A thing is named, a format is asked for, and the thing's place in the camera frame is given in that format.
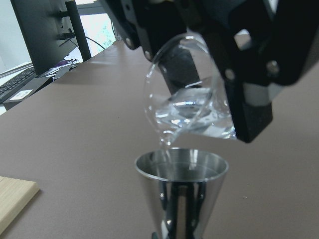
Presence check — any bamboo cutting board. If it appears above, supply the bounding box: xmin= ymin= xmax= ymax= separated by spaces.
xmin=0 ymin=176 xmax=39 ymax=233

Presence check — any small clear glass cup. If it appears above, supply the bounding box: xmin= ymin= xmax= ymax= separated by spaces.
xmin=144 ymin=32 xmax=236 ymax=160

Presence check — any black keyboard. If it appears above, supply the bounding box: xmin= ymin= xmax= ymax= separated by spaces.
xmin=0 ymin=67 xmax=37 ymax=104

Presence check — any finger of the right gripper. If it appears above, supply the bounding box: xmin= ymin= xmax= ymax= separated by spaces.
xmin=107 ymin=0 xmax=199 ymax=94
xmin=202 ymin=0 xmax=319 ymax=143

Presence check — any black monitor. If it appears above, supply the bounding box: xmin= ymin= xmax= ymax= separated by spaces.
xmin=11 ymin=0 xmax=91 ymax=75

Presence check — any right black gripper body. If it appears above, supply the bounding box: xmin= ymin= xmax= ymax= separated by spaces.
xmin=104 ymin=0 xmax=275 ymax=40

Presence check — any steel double jigger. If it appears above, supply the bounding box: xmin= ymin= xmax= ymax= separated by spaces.
xmin=135 ymin=148 xmax=229 ymax=239

